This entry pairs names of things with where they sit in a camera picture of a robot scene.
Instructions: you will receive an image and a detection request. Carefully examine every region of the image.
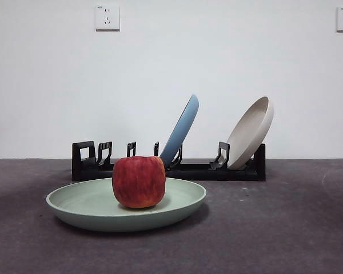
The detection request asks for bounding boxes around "red apple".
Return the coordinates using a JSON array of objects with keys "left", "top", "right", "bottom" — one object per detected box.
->
[{"left": 111, "top": 155, "right": 166, "bottom": 209}]

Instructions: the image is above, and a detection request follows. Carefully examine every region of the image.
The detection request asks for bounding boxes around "blue plate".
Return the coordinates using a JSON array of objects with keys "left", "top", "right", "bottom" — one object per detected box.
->
[{"left": 159, "top": 94, "right": 200, "bottom": 169}]

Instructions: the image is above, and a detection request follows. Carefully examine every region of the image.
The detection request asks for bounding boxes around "black plate rack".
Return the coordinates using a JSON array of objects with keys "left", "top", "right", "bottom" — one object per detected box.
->
[{"left": 71, "top": 140, "right": 266, "bottom": 182}]

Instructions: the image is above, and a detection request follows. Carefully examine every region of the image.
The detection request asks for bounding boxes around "green plate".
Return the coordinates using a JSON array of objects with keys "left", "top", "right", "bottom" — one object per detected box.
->
[{"left": 46, "top": 176, "right": 208, "bottom": 232}]

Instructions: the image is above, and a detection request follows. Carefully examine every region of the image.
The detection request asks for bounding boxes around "beige plate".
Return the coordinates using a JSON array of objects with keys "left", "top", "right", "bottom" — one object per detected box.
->
[{"left": 226, "top": 96, "right": 275, "bottom": 170}]

